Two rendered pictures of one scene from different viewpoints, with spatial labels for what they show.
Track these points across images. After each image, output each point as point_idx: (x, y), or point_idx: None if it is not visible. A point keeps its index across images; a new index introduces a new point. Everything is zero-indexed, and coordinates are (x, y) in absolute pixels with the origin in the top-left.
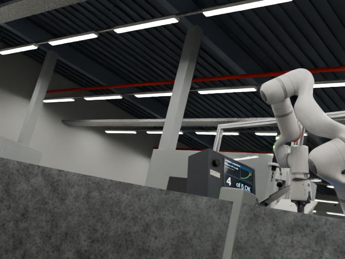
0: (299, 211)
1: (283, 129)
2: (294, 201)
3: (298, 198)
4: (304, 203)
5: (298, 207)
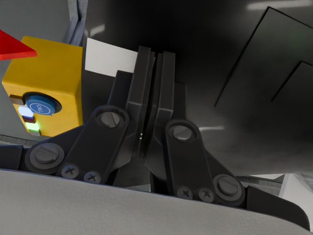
0: (151, 69)
1: None
2: (225, 194)
3: (130, 212)
4: (42, 145)
5: (160, 100)
